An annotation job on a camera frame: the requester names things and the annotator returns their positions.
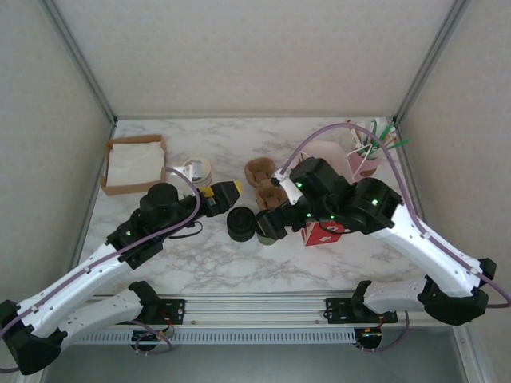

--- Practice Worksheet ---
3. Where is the slotted grey cable duct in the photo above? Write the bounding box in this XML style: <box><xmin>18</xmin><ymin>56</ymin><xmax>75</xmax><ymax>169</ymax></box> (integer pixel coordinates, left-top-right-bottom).
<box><xmin>77</xmin><ymin>329</ymin><xmax>357</xmax><ymax>345</ymax></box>

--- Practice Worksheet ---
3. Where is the pink stirrer holder cup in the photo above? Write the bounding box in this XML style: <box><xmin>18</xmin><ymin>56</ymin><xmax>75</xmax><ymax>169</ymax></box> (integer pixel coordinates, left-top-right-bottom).
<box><xmin>346</xmin><ymin>153</ymin><xmax>381</xmax><ymax>178</ymax></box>

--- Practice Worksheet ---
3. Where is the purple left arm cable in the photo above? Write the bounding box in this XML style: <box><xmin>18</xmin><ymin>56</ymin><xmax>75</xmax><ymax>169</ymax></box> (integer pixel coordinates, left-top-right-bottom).
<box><xmin>0</xmin><ymin>166</ymin><xmax>200</xmax><ymax>370</ymax></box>

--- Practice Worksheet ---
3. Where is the red white paper bag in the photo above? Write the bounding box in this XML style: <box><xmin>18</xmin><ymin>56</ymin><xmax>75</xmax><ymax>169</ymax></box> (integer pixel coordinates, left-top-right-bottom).
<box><xmin>298</xmin><ymin>141</ymin><xmax>355</xmax><ymax>247</ymax></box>

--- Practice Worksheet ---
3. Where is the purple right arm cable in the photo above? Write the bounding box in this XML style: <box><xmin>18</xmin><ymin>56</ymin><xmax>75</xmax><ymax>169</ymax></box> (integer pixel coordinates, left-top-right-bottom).
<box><xmin>277</xmin><ymin>123</ymin><xmax>511</xmax><ymax>310</ymax></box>

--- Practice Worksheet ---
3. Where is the brown pulp cup carrier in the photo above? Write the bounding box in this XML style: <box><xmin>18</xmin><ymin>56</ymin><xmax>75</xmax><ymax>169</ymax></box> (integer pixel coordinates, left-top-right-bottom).
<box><xmin>244</xmin><ymin>157</ymin><xmax>289</xmax><ymax>211</ymax></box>

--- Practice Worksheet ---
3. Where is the white lidded paper cup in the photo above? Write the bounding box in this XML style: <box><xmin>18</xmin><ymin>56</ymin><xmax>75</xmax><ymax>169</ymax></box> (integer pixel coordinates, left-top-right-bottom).
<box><xmin>182</xmin><ymin>156</ymin><xmax>212</xmax><ymax>191</ymax></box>

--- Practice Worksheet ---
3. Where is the brown cardboard napkin tray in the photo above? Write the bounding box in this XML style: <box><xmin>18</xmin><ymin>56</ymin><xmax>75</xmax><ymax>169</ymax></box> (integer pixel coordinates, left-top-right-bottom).
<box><xmin>99</xmin><ymin>134</ymin><xmax>168</xmax><ymax>197</ymax></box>

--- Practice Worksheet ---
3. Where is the aluminium frame post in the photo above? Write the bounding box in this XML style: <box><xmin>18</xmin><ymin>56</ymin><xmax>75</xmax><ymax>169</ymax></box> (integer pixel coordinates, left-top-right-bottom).
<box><xmin>51</xmin><ymin>0</ymin><xmax>119</xmax><ymax>125</ymax></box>
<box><xmin>393</xmin><ymin>0</ymin><xmax>473</xmax><ymax>124</ymax></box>

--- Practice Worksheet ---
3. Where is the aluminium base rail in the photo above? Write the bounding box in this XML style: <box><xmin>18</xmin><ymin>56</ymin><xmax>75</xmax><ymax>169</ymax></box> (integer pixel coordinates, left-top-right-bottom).
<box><xmin>85</xmin><ymin>293</ymin><xmax>474</xmax><ymax>327</ymax></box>

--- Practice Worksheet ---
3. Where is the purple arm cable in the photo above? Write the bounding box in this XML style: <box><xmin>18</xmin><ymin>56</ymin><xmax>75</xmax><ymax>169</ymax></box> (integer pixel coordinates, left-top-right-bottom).
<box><xmin>277</xmin><ymin>123</ymin><xmax>511</xmax><ymax>310</ymax></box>
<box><xmin>0</xmin><ymin>166</ymin><xmax>200</xmax><ymax>370</ymax></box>

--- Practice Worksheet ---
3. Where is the aluminium frame bottom bar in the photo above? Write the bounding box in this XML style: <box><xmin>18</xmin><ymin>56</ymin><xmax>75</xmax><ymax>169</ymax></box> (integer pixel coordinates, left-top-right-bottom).
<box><xmin>113</xmin><ymin>114</ymin><xmax>396</xmax><ymax>120</ymax></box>

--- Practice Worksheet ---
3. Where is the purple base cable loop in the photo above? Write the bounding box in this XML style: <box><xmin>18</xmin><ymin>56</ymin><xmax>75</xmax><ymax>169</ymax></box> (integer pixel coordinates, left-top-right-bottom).
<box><xmin>133</xmin><ymin>318</ymin><xmax>176</xmax><ymax>357</ymax></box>
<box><xmin>355</xmin><ymin>309</ymin><xmax>412</xmax><ymax>354</ymax></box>

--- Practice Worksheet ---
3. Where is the thin black cable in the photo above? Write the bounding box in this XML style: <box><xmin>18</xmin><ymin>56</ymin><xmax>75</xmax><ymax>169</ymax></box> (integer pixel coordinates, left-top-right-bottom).
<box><xmin>163</xmin><ymin>221</ymin><xmax>205</xmax><ymax>240</ymax></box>

